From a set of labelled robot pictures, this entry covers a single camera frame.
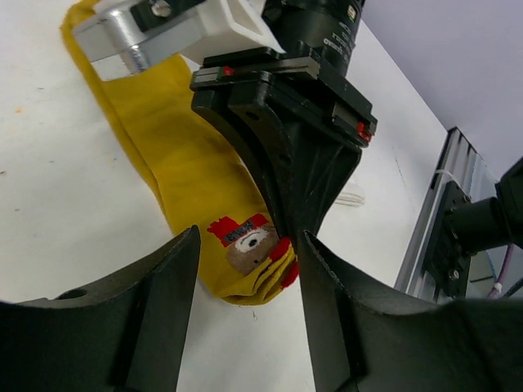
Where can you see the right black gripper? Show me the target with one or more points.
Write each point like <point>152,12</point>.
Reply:
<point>318,39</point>

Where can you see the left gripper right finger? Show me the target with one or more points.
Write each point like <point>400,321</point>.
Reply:
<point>366,336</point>

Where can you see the aluminium rail frame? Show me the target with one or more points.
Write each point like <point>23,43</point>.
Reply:
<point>467,230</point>

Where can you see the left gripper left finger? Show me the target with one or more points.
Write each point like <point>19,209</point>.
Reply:
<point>123,332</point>

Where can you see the white sock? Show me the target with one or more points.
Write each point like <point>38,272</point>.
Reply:
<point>352,195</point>

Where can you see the yellow sock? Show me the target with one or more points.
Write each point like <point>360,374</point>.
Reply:
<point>194,173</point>

